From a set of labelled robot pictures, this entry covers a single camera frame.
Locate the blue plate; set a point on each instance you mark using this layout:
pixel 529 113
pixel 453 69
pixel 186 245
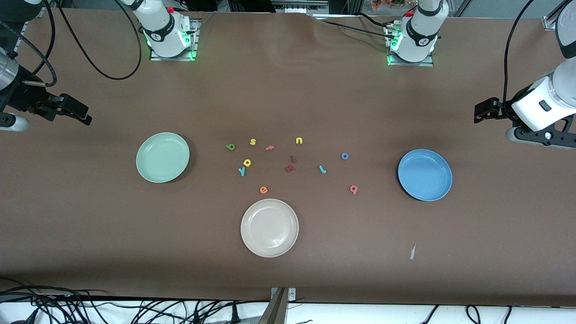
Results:
pixel 425 175

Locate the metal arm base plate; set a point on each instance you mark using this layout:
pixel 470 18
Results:
pixel 423 64
pixel 155 57

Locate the beige plate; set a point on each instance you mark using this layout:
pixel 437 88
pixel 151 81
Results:
pixel 270 228

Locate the grey metal post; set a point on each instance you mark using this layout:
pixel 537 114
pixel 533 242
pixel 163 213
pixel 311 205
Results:
pixel 276 310

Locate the small grey paper scrap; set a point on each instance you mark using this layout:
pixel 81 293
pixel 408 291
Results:
pixel 412 253

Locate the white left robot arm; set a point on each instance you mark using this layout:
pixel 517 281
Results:
pixel 416 49

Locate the brown table cover sheet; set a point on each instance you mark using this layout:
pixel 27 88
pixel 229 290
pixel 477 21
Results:
pixel 288 90

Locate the grey metal device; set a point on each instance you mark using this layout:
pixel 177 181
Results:
pixel 297 6

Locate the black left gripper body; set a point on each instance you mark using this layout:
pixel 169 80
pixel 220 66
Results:
pixel 505 109

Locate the teal letter y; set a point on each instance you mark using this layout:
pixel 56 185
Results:
pixel 242 171

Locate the dark red wide foam letter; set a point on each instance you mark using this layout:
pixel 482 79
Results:
pixel 288 169

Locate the orange artificial flowers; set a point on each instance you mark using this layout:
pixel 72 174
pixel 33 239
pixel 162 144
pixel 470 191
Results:
pixel 382 4

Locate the small metal mounting plate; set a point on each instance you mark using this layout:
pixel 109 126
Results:
pixel 291 294

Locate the light green plate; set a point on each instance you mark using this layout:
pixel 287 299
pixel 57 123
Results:
pixel 162 157

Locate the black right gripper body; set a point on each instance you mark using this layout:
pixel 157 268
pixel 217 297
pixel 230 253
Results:
pixel 24 97

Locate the aluminium frame corner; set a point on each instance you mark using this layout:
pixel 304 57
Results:
pixel 550 22

